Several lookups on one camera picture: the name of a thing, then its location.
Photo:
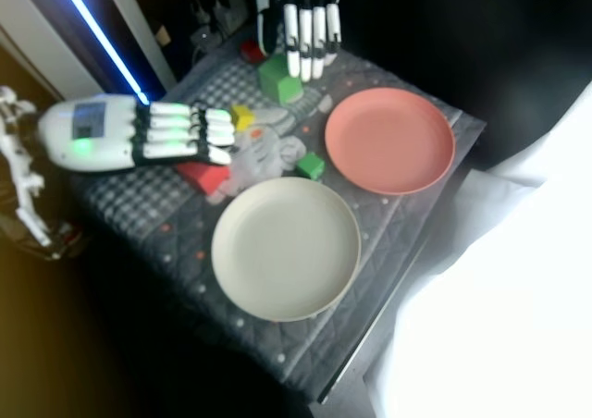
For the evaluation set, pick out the large green cube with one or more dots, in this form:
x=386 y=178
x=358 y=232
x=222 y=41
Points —
x=277 y=80

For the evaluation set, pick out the pink round plate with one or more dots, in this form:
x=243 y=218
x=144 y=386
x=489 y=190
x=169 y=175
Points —
x=388 y=140

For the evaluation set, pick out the grey power adapter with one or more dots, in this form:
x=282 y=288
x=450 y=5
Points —
x=230 y=8

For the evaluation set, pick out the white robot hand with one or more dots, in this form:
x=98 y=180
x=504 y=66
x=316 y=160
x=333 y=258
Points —
x=305 y=20
x=88 y=131

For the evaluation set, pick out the grey printed quilt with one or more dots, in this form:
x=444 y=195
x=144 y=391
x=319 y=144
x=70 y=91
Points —
x=162 y=214

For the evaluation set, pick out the small yellow cube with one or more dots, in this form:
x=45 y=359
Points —
x=242 y=117

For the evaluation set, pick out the white plug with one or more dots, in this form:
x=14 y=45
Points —
x=201 y=15

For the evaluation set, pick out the grey power strip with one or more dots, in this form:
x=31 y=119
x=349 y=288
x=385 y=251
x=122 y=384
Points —
x=205 y=36

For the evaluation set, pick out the white cloth sheet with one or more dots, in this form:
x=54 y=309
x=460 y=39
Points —
x=509 y=274

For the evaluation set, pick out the small green cube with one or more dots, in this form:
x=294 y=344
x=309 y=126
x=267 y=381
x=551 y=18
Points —
x=311 y=166

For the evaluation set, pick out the red block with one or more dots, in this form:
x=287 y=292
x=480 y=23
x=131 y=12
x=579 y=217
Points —
x=208 y=177

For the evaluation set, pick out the small red cube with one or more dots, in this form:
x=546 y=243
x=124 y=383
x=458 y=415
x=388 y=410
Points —
x=252 y=52

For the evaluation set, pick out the blue-white light strip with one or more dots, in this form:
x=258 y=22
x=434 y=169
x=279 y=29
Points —
x=102 y=34

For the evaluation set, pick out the white round plate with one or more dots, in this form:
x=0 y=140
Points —
x=287 y=249

